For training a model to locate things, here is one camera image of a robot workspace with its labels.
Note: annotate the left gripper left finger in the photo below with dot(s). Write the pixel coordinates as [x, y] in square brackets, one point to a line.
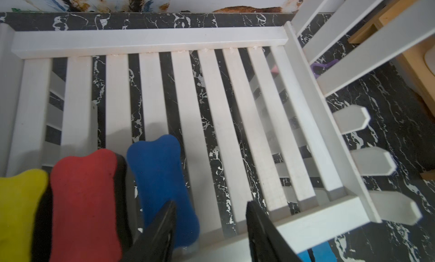
[156, 243]

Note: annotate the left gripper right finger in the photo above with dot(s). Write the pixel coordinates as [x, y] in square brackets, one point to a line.
[265, 242]

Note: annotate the blue eraser top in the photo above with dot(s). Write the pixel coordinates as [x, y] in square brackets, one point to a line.
[323, 253]
[304, 256]

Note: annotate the blue eraser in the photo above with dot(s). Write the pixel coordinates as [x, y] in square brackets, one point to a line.
[323, 253]
[304, 256]
[159, 178]

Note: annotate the white wooden shelf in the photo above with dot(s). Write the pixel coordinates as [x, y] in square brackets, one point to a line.
[334, 159]

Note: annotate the wooden corner shelf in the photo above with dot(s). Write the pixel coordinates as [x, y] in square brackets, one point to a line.
[411, 62]

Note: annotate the purple pink toy rake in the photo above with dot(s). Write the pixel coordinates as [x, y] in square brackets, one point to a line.
[274, 70]

